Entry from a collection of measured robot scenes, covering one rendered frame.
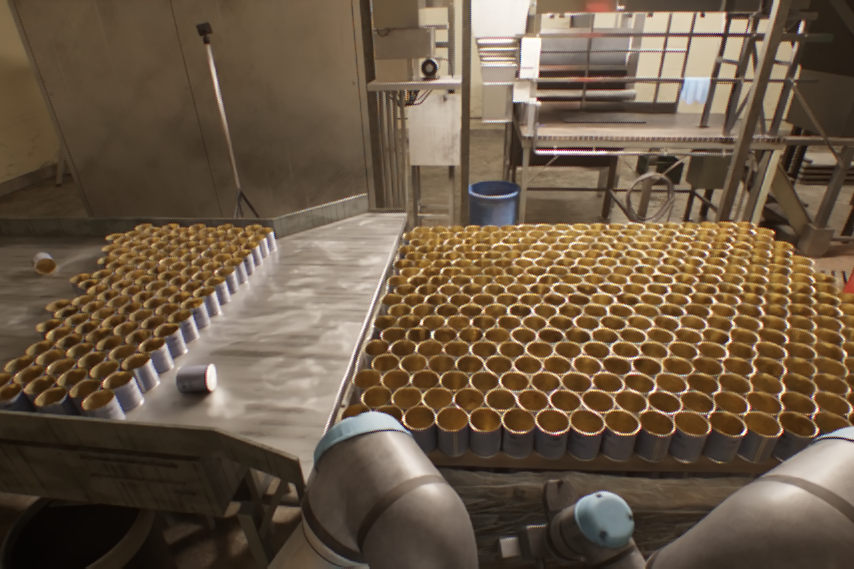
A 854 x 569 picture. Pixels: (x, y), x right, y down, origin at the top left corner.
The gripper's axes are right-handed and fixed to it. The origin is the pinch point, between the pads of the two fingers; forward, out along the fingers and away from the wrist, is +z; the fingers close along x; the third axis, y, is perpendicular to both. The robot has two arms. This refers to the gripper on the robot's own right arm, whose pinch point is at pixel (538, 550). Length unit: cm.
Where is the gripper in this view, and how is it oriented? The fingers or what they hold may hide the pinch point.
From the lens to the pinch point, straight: 106.7
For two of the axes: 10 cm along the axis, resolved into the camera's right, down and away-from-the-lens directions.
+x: 9.8, 0.2, 1.8
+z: -1.5, 6.1, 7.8
